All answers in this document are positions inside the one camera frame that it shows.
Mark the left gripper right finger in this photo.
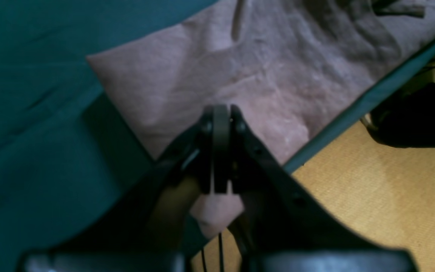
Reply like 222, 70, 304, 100
230, 105, 417, 272

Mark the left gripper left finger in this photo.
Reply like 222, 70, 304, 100
17, 105, 230, 272

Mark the dusty pink T-shirt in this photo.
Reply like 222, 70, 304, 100
86, 0, 435, 239

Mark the blue table cloth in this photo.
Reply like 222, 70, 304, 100
0, 0, 435, 272

